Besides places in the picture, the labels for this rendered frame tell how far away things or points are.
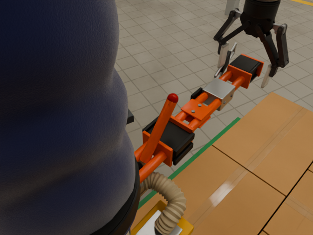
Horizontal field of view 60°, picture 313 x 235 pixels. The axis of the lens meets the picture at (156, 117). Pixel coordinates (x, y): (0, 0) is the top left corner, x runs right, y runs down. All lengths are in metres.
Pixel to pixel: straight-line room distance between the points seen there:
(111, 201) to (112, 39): 0.18
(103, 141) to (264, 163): 1.18
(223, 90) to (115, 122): 0.51
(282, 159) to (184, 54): 1.91
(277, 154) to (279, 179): 0.14
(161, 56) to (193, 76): 0.48
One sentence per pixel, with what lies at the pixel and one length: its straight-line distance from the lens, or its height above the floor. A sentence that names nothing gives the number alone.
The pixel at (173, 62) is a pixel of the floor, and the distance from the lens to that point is 2.91.
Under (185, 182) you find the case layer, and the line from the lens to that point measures 1.24.
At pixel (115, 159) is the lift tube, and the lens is 0.31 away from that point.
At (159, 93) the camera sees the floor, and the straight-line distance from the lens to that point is 2.49.
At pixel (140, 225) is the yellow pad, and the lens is 0.64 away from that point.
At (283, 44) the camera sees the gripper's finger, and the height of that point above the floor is 1.27.
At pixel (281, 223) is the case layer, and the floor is 0.54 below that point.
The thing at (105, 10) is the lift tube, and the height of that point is 1.51.
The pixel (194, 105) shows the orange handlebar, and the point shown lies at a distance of 0.68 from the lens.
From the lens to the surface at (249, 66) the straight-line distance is 0.83.
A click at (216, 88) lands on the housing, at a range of 0.74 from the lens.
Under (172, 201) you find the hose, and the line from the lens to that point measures 0.60.
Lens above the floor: 1.59
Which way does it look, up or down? 45 degrees down
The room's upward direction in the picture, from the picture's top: straight up
